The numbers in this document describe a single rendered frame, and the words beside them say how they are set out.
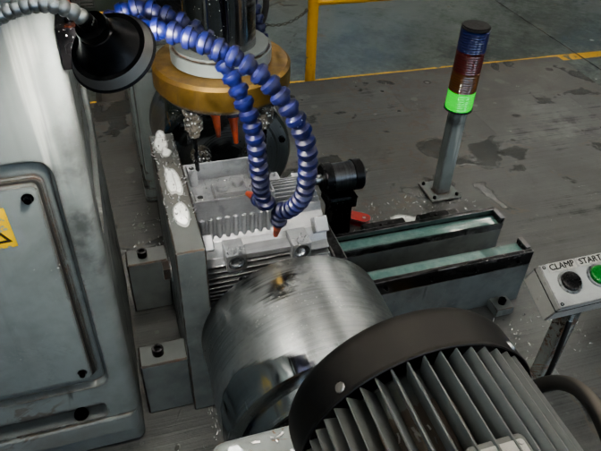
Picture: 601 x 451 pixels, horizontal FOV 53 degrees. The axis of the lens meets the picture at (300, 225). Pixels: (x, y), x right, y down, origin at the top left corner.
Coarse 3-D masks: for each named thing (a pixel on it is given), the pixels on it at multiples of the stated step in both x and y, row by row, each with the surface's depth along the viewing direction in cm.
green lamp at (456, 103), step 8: (448, 88) 132; (448, 96) 132; (456, 96) 130; (464, 96) 129; (472, 96) 130; (448, 104) 132; (456, 104) 131; (464, 104) 130; (472, 104) 132; (456, 112) 132; (464, 112) 132
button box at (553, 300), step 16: (592, 256) 90; (544, 272) 87; (560, 272) 88; (576, 272) 88; (544, 288) 87; (560, 288) 86; (592, 288) 87; (544, 304) 88; (560, 304) 85; (576, 304) 86; (592, 304) 88
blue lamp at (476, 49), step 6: (462, 30) 122; (462, 36) 123; (468, 36) 122; (474, 36) 121; (480, 36) 121; (486, 36) 121; (462, 42) 123; (468, 42) 122; (474, 42) 122; (480, 42) 122; (486, 42) 123; (462, 48) 124; (468, 48) 123; (474, 48) 123; (480, 48) 123; (486, 48) 124; (468, 54) 123; (474, 54) 123; (480, 54) 124
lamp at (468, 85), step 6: (456, 72) 127; (450, 78) 130; (456, 78) 128; (462, 78) 127; (468, 78) 127; (474, 78) 127; (450, 84) 130; (456, 84) 128; (462, 84) 128; (468, 84) 128; (474, 84) 128; (456, 90) 129; (462, 90) 128; (468, 90) 128; (474, 90) 129
